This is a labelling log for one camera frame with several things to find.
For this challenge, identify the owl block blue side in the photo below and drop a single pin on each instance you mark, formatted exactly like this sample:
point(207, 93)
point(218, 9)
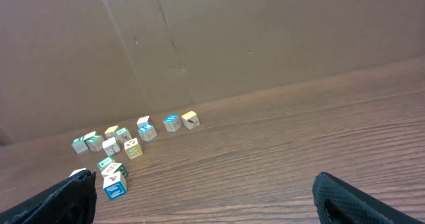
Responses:
point(77, 171)

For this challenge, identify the yellow top block left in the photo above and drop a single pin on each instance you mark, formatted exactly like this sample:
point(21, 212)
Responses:
point(111, 131)

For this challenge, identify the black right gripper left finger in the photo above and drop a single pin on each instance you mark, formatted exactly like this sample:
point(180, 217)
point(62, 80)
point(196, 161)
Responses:
point(72, 201)

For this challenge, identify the white block with drawing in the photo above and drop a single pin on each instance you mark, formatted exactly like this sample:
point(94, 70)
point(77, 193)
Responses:
point(143, 121)

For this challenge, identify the green C block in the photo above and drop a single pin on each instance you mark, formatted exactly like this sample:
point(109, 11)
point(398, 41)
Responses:
point(79, 145)

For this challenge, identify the beige top block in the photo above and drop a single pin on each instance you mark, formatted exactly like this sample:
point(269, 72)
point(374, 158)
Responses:
point(89, 135)

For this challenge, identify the squirrel block blue side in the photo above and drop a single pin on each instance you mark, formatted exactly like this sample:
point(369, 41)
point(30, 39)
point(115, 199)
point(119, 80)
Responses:
point(115, 185)

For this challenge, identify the cardboard back board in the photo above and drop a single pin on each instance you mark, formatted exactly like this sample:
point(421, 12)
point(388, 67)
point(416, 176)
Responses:
point(70, 64)

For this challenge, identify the blue top block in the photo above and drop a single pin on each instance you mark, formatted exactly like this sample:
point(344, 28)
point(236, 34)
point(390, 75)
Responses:
point(172, 123)

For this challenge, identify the blue P block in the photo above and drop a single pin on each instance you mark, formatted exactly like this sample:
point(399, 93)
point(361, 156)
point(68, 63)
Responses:
point(147, 132)

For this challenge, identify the white plain block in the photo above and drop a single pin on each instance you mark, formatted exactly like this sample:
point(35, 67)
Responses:
point(111, 146)

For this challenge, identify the acorn block yellow sides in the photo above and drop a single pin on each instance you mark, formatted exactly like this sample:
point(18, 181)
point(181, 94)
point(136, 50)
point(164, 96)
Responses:
point(133, 148)

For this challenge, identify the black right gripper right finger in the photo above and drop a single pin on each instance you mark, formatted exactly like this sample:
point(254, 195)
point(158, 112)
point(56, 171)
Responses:
point(338, 202)

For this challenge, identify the green R block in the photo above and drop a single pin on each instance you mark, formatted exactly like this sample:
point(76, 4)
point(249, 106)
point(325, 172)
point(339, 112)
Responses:
point(95, 143)

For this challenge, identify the green 4 block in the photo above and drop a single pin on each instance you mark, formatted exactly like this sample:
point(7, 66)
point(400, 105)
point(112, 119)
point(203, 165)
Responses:
point(123, 135)

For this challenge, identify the green L block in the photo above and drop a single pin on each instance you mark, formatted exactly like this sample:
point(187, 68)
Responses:
point(105, 162)

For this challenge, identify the yellow top block far right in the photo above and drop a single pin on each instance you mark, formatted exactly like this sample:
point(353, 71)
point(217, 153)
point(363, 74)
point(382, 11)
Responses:
point(190, 120)

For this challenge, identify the hedgehog block white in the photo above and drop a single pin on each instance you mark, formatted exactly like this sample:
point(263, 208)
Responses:
point(113, 168)

